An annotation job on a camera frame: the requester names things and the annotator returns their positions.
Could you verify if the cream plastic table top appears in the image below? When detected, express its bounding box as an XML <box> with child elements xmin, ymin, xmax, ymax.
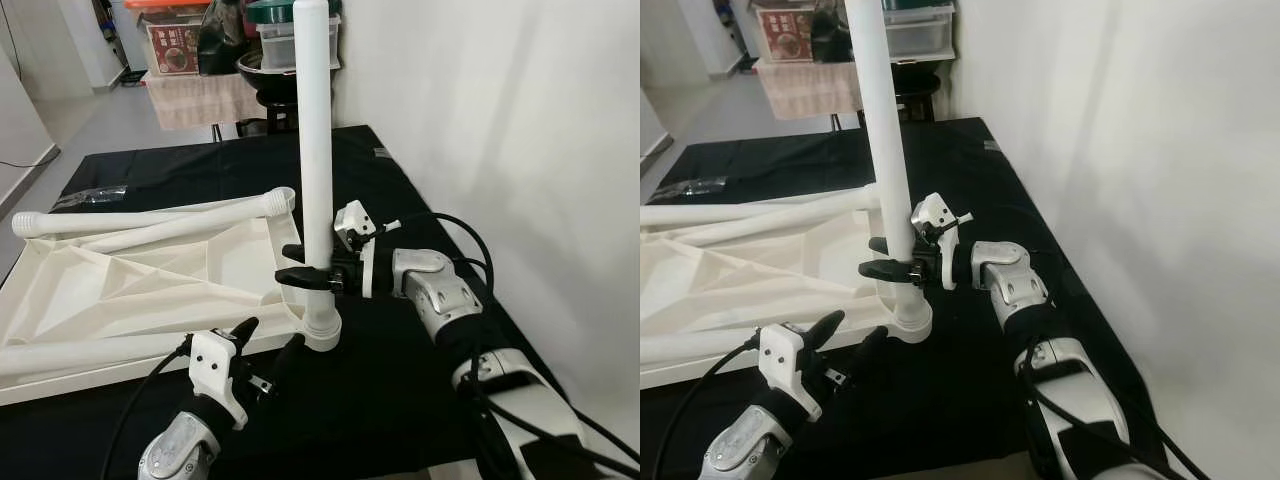
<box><xmin>640</xmin><ymin>205</ymin><xmax>916</xmax><ymax>389</ymax></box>
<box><xmin>0</xmin><ymin>205</ymin><xmax>341</xmax><ymax>406</ymax></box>

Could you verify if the beige side table cloth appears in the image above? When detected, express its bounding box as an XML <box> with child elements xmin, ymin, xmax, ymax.
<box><xmin>143</xmin><ymin>72</ymin><xmax>263</xmax><ymax>131</ymax></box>
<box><xmin>757</xmin><ymin>62</ymin><xmax>863</xmax><ymax>121</ymax></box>

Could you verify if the clear plastic bag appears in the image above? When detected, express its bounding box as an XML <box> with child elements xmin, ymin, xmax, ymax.
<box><xmin>50</xmin><ymin>185</ymin><xmax>129</xmax><ymax>211</ymax></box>
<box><xmin>662</xmin><ymin>177</ymin><xmax>728</xmax><ymax>199</ymax></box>

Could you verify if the thin black floor wire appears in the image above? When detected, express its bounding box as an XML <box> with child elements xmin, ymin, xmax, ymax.
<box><xmin>0</xmin><ymin>145</ymin><xmax>59</xmax><ymax>169</ymax></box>

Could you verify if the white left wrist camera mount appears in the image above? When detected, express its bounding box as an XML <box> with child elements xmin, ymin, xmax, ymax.
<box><xmin>187</xmin><ymin>329</ymin><xmax>252</xmax><ymax>431</ymax></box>
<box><xmin>757</xmin><ymin>321</ymin><xmax>824</xmax><ymax>422</ymax></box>

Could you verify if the black bag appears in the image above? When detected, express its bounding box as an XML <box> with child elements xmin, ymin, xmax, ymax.
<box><xmin>810</xmin><ymin>0</ymin><xmax>857</xmax><ymax>64</ymax></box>
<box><xmin>197</xmin><ymin>0</ymin><xmax>251</xmax><ymax>77</ymax></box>

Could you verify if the red printed box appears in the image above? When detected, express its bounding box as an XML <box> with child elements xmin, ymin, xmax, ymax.
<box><xmin>147</xmin><ymin>22</ymin><xmax>201</xmax><ymax>75</ymax></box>
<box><xmin>755</xmin><ymin>10</ymin><xmax>813</xmax><ymax>63</ymax></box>

